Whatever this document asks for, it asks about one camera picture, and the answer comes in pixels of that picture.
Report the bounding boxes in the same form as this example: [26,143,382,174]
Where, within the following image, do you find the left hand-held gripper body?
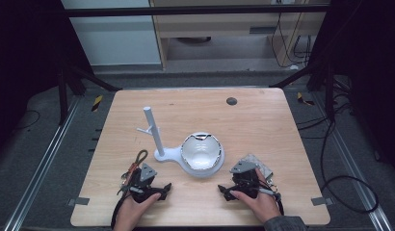
[129,162,165,204]

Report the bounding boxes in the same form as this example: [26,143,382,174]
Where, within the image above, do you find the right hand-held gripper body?
[229,160,261,200]

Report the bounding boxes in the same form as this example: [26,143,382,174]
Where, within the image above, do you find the olive cord keychain orange strap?
[117,148,149,197]

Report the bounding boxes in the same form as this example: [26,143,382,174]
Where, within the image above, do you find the grey patterned pouch keychain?
[241,153,280,194]

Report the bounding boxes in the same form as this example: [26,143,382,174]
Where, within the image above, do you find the white jewelry stand with hooks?
[136,106,226,179]

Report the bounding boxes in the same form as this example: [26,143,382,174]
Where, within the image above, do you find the person's right hand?
[228,167,282,224]

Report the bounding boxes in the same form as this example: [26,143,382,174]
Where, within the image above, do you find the person's left hand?
[113,192,162,231]

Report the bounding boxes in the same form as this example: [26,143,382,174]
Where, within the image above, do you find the white dish with silver rim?
[180,131,224,171]

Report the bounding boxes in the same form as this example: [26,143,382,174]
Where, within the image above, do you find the yellow black hazard tape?
[91,94,104,113]
[296,91,315,107]

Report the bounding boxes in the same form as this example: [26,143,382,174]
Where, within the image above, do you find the black metal stand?
[268,57,354,123]
[55,62,123,127]

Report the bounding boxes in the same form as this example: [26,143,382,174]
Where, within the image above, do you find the white cabinet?
[61,0,163,67]

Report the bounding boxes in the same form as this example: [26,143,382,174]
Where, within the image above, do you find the wooden desk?
[148,0,329,70]

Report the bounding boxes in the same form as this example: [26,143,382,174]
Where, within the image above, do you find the black curtain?
[0,0,93,155]
[309,0,395,177]

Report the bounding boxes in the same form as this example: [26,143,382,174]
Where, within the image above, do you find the black horizontal crossbar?
[61,3,332,18]

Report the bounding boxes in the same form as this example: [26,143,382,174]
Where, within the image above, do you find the right hand-held gripper black cable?
[273,192,285,217]

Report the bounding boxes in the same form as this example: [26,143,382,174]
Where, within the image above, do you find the hand-held gripper black cable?
[273,192,285,217]
[110,191,131,230]

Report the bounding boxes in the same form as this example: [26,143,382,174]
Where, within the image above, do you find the left hand-held gripper black cable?
[110,191,131,230]

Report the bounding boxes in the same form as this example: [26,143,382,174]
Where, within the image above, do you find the grey table corner bracket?
[66,196,91,207]
[310,196,334,207]

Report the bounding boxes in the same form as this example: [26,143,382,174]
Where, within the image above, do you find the black looped floor cable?
[296,92,381,216]

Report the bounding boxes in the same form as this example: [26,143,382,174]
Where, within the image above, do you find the aluminium floor rail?
[312,90,395,231]
[2,95,83,231]

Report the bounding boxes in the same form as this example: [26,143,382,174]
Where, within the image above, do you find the thin black floor cable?
[11,109,41,133]

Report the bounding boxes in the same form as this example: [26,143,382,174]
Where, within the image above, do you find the black hanging cables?
[270,12,314,70]

